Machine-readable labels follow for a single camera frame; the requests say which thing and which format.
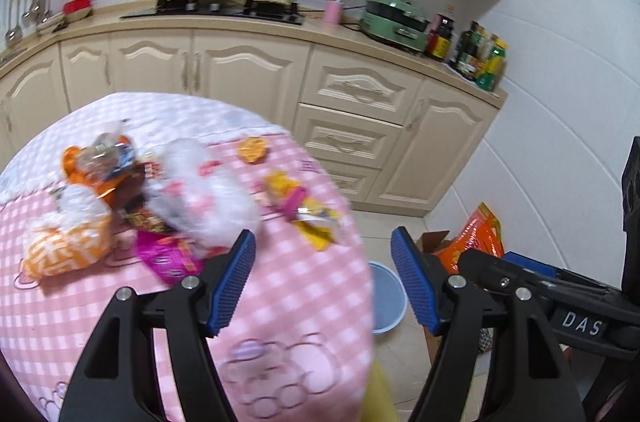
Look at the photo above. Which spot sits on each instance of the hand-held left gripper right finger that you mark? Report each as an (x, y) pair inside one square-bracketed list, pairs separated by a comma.
[(416, 284)]

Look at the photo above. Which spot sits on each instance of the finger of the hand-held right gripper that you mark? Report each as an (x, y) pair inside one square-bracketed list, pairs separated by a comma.
[(525, 261), (480, 264)]

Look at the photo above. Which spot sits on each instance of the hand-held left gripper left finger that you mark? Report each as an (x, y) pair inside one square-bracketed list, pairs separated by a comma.
[(231, 284)]

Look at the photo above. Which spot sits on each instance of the blue plastic bin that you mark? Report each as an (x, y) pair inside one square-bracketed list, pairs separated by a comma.
[(387, 297)]

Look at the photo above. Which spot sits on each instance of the orange soda can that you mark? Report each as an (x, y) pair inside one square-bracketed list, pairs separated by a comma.
[(72, 165)]

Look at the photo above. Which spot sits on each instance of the orange plastic bag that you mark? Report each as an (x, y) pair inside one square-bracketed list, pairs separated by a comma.
[(475, 237)]

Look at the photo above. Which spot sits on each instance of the brown cardboard box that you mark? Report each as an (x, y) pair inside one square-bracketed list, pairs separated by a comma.
[(434, 242)]

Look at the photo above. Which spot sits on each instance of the magenta snack packet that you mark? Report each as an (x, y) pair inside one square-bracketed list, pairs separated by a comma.
[(165, 259)]

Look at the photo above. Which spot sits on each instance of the pink checked tablecloth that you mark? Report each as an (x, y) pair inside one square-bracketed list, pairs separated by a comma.
[(300, 302)]

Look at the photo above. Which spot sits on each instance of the large clear plastic bag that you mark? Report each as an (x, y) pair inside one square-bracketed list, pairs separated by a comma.
[(210, 202)]

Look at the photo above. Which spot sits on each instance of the yellow foil wrapper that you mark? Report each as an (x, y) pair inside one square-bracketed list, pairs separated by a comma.
[(317, 227)]

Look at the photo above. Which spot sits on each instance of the red yellow wrapper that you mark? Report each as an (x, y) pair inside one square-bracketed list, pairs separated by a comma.
[(147, 221)]

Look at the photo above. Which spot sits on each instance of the yellow pink snack wrapper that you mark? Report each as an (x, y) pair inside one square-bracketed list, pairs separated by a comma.
[(282, 192)]

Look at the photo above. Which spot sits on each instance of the yellow table leg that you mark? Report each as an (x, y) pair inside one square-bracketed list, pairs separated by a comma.
[(382, 397)]

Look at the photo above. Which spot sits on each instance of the dark brown wrapper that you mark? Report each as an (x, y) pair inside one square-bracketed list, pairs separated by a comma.
[(131, 192)]

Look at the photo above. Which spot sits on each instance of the small orange pumpkin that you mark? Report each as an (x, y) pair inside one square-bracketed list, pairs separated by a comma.
[(252, 150)]

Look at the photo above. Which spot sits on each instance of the white orange snack bag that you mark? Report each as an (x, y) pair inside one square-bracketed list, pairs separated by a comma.
[(65, 247)]

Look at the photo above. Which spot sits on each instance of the crumpled clear plastic packaging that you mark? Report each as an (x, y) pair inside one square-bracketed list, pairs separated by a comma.
[(107, 152)]

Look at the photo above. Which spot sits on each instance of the cream kitchen base cabinet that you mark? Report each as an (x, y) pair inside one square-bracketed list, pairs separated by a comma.
[(350, 112)]

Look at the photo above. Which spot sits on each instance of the dark green oil bottle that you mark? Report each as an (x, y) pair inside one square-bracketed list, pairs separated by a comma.
[(465, 50)]

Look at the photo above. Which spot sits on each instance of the dark soy sauce bottle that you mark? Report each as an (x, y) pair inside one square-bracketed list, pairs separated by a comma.
[(440, 42)]

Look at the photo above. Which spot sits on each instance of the green electric cooker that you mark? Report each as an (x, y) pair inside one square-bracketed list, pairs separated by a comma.
[(395, 20)]

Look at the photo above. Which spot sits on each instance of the black gas stove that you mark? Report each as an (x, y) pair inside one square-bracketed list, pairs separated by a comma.
[(220, 10)]

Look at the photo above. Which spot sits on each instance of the pink utensil holder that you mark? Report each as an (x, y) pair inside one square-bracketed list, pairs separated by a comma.
[(332, 12)]

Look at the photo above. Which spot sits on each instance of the red container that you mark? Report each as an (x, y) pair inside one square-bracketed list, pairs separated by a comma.
[(77, 6)]

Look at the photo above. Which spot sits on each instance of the steel ladle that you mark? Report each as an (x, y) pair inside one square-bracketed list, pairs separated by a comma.
[(14, 33)]

